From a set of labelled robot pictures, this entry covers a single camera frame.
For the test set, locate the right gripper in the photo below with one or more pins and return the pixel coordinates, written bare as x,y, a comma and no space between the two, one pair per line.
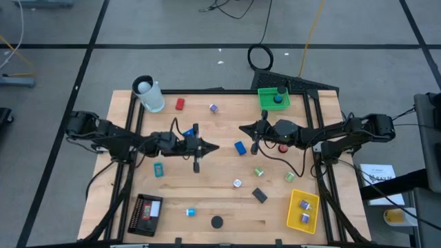
267,131

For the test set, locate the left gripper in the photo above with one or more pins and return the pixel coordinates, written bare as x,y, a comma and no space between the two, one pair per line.
189,147

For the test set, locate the blue plastic box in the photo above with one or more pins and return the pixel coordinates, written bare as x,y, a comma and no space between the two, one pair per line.
187,133
240,148

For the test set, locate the red sand hourglass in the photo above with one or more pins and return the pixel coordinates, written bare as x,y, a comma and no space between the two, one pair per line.
283,149

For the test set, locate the blue sand hourglass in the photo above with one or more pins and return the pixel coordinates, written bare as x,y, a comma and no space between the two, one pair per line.
278,99

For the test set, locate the purple white USB charger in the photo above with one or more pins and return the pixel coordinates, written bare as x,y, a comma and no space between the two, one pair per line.
213,108
305,218
304,205

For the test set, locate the red plastic box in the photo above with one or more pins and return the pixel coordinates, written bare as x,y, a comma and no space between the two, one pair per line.
180,104

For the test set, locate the teal card case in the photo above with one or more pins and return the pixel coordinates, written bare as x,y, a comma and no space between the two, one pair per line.
158,169

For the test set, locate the black plastic box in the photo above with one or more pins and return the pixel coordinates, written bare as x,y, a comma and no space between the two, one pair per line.
259,195

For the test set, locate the orange sand hourglass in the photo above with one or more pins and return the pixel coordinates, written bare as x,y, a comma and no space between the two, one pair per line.
217,222

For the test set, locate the yellow plastic basket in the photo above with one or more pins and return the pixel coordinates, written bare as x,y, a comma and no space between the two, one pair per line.
311,206

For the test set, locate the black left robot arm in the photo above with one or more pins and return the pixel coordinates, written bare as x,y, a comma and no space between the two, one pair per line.
120,139

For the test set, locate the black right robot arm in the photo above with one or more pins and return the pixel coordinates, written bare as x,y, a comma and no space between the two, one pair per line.
320,132

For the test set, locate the green plastic basket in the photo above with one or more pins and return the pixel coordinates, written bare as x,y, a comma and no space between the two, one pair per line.
265,103

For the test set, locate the black perforated panel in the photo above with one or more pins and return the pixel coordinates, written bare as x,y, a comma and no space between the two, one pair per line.
268,80

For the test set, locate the blue white USB charger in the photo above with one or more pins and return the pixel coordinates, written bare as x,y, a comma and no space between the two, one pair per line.
191,212

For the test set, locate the white cylindrical container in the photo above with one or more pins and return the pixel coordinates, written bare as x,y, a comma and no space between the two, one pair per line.
151,98

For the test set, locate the black plastic tray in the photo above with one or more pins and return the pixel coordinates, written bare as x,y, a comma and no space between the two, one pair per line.
139,224

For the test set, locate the white printed paper sheet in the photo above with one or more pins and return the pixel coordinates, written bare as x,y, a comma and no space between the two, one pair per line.
377,170

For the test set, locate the black diagonal beam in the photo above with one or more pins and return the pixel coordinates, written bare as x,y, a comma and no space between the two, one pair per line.
396,186

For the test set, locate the grey metal cabinet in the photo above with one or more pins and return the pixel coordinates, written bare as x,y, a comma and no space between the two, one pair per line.
429,144

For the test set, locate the grey stand foot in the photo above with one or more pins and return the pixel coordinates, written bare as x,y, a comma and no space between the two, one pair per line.
17,81
43,3

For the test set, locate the black floor object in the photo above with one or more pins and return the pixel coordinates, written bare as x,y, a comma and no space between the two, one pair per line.
4,118

